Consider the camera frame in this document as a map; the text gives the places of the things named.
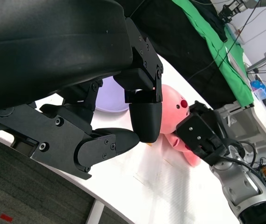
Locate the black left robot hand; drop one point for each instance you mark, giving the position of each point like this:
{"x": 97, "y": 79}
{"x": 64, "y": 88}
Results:
{"x": 53, "y": 58}

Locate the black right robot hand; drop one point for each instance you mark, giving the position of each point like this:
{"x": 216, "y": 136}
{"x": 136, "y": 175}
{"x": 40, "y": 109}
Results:
{"x": 196, "y": 130}

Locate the pink plush beaver doll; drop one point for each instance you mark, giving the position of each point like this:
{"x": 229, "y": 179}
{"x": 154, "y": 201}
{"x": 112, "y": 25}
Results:
{"x": 170, "y": 109}

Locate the purple plastic plate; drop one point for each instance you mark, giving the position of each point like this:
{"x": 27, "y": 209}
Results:
{"x": 109, "y": 98}

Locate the blue plastic object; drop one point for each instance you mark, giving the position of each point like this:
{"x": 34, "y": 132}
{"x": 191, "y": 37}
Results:
{"x": 257, "y": 85}

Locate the green cloth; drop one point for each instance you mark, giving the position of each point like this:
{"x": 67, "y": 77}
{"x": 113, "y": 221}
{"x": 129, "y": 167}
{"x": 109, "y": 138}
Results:
{"x": 226, "y": 58}

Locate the black backdrop cloth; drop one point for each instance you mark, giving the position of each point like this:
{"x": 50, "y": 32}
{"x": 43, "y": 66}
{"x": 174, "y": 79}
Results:
{"x": 182, "y": 35}

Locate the white table leg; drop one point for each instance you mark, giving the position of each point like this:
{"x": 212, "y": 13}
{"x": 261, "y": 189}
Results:
{"x": 95, "y": 212}

